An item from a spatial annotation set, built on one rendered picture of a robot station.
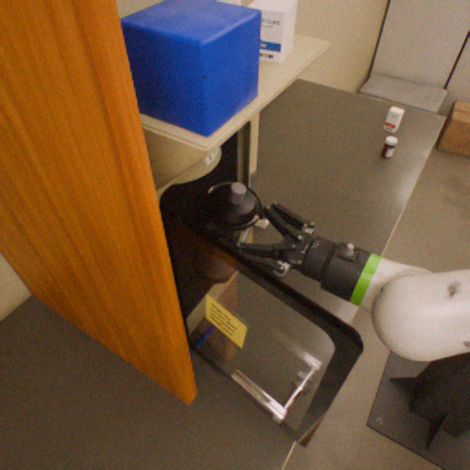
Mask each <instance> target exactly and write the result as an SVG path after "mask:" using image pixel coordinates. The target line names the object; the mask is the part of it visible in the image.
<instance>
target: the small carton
mask: <svg viewBox="0 0 470 470"><path fill-rule="evenodd" d="M248 7H252V8H258V9H261V12H262V29H261V40H262V41H261V49H260V60H265V61H270V62H282V61H283V60H284V58H285V57H286V56H287V55H288V54H289V52H290V51H291V50H292V49H293V40H294V30H295V22H296V13H297V0H256V1H254V2H252V3H251V4H249V5H248Z"/></svg>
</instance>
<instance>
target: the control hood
mask: <svg viewBox="0 0 470 470"><path fill-rule="evenodd" d="M330 47H331V44H330V41H326V40H322V39H314V37H310V36H305V35H300V34H296V33H294V40H293V49H292V50H291V51H290V52H289V54H288V55H287V56H286V57H285V58H284V60H283V61H282V62H270V61H265V60H260V69H259V88H258V97H257V98H256V99H255V100H252V101H251V102H250V104H248V105H247V106H246V107H245V108H243V109H242V110H241V111H240V112H238V113H237V114H236V115H235V116H234V117H232V118H231V119H230V121H229V122H226V123H225V124H224V125H223V126H221V127H220V128H219V129H218V130H216V131H215V132H214V133H213V134H212V135H210V136H209V137H206V136H204V135H201V134H197V133H194V132H193V131H190V130H187V129H183V128H180V127H177V126H175V125H172V124H169V123H166V122H164V121H161V120H159V119H158V118H156V117H152V116H149V115H145V114H143V113H140V112H139V113H140V122H141V126H142V131H143V135H144V139H145V144H146V150H148V154H149V158H150V163H151V171H152V177H153V181H154V185H155V190H156V191H157V190H159V189H160V188H162V187H163V186H165V185H167V184H168V183H170V182H171V181H172V180H174V179H176V178H177V177H179V176H180V175H182V174H183V173H185V171H187V170H188V169H190V168H191V167H193V166H194V165H196V164H197V163H199V162H202V161H203V160H205V159H206V158H207V157H208V156H209V155H210V154H211V153H212V152H213V151H215V150H216V149H217V148H218V147H219V145H220V144H222V143H223V142H224V141H225V140H227V139H228V138H230V137H231V136H232V135H233V134H234V133H235V132H236V131H238V130H239V129H240V128H241V127H242V126H243V125H245V124H246V123H247V122H248V121H249V120H250V118H252V117H254V116H255V115H256V114H257V113H258V112H259V111H261V110H262V109H263V108H264V107H265V106H266V105H268V104H269V103H270V102H271V101H272V100H273V99H274V98H276V97H277V96H278V95H280V94H281V92H283V91H284V90H285V89H286V88H287V87H288V86H289V85H290V84H291V83H293V82H294V81H295V80H296V79H297V78H298V77H299V76H300V75H301V74H302V73H304V72H305V71H307V70H308V69H309V68H310V67H311V66H313V64H314V63H315V62H316V61H317V60H318V59H320V58H321V57H322V56H323V55H324V54H325V53H326V52H328V51H329V50H330Z"/></svg>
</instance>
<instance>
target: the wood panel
mask: <svg viewBox="0 0 470 470"><path fill-rule="evenodd" d="M0 252H1V253H2V255H3V257H4V258H5V260H6V261H7V263H9V264H10V265H11V267H12V268H13V269H14V271H15V272H16V273H17V275H18V276H19V278H20V279H21V282H22V283H23V284H24V286H25V287H26V288H27V290H28V291H29V293H30V294H31V295H32V296H34V297H35V298H37V299H39V300H40V301H42V302H43V303H45V304H46V305H47V306H49V307H50V308H51V309H52V310H54V311H55V312H56V313H58V314H59V315H61V316H62V317H64V318H66V319H68V320H69V321H70V322H71V323H72V324H74V325H75V326H77V327H78V328H80V329H81V330H83V331H84V332H86V333H87V334H89V336H90V337H91V338H94V339H95V340H97V341H99V342H100V343H101V344H103V345H104V346H106V347H107V348H108V349H109V350H110V351H112V352H113V353H115V354H116V355H119V356H120V357H122V358H123V359H125V360H126V361H127V363H129V364H131V365H132V366H134V367H135V368H136V369H138V370H139V371H141V372H142V373H144V374H145V375H147V376H148V377H150V378H151V379H152V380H154V381H155V382H157V383H158V384H160V385H161V386H163V387H164V388H166V390H167V391H169V392H170V393H171V394H174V395H175V396H177V397H179V398H180V399H181V400H183V401H184V402H185V403H186V404H187V405H190V403H191V402H192V400H193V399H194V397H195V396H196V394H197V390H196V381H195V377H194V372H193V367H192V364H191V358H190V353H189V349H188V345H187V340H186V336H185V326H184V323H183V318H182V313H181V309H180V303H179V299H178V295H177V290H176V285H175V281H174V276H173V272H172V267H171V263H170V259H169V254H168V249H167V244H166V240H165V236H164V231H163V226H162V218H161V213H160V209H159V204H158V198H157V195H156V190H155V185H154V181H153V177H152V171H151V163H150V158H149V154H148V150H146V144H145V139H144V135H143V131H142V126H141V122H140V113H139V109H138V104H137V99H136V95H135V90H134V85H133V81H132V76H131V71H130V68H129V58H128V54H127V50H126V45H125V40H124V35H123V30H122V27H121V22H120V17H119V13H118V8H117V4H116V0H0Z"/></svg>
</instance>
